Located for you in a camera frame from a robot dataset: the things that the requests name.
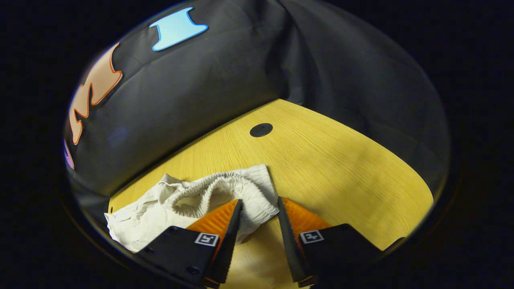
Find black backdrop cloth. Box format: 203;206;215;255
62;0;450;225

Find white jeans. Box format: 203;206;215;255
104;164;280;253

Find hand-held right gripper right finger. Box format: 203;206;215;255
277;197;384;287

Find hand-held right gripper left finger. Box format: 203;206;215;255
135;199;244;287

